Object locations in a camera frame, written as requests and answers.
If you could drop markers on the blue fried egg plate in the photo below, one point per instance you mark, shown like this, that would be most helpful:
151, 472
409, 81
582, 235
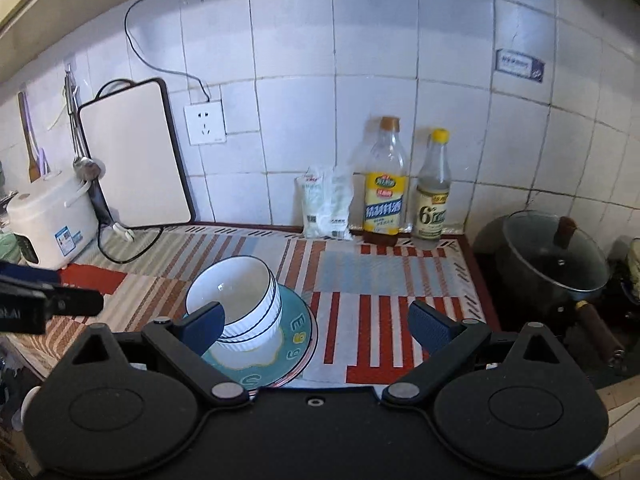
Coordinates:
295, 340

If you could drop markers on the clear plastic salt bag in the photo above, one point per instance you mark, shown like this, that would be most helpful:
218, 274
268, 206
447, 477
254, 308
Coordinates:
325, 205

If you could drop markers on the white wall socket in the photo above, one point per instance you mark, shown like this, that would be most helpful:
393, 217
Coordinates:
205, 122

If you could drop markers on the yellow cap vinegar bottle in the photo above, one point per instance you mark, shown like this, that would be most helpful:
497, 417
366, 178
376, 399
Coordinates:
432, 205

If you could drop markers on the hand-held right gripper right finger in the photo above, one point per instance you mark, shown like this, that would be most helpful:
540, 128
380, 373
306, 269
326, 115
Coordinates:
430, 330

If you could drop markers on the glass pot lid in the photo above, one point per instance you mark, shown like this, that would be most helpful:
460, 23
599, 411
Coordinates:
545, 255

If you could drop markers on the blue white wall sticker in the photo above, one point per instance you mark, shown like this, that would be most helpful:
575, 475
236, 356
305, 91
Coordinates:
520, 66

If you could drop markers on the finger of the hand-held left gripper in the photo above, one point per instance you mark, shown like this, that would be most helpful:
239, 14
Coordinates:
30, 275
75, 302

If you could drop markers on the black cooking pot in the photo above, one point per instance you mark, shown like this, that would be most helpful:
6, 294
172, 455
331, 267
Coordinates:
505, 280

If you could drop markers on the wooden spatula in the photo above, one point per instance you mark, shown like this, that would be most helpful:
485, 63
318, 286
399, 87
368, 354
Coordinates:
31, 155

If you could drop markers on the striped tablecloth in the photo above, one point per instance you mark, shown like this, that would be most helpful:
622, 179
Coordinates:
375, 270

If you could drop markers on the wooden wall shelf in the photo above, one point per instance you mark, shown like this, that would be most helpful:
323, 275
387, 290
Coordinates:
75, 5

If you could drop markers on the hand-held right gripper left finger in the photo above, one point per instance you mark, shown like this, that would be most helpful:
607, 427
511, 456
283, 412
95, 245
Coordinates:
202, 327

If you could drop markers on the stainless steel ladle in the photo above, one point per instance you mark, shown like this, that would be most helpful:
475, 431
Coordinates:
86, 166

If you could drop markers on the white power plug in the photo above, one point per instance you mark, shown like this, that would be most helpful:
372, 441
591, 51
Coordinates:
122, 231

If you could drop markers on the white cutting board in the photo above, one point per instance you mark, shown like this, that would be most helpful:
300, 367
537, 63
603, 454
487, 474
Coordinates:
132, 155

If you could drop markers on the yellow label cooking wine bottle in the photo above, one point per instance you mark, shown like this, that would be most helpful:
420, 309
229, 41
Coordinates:
384, 200

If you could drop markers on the white rice cooker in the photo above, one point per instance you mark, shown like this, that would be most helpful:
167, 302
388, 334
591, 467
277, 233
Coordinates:
50, 220

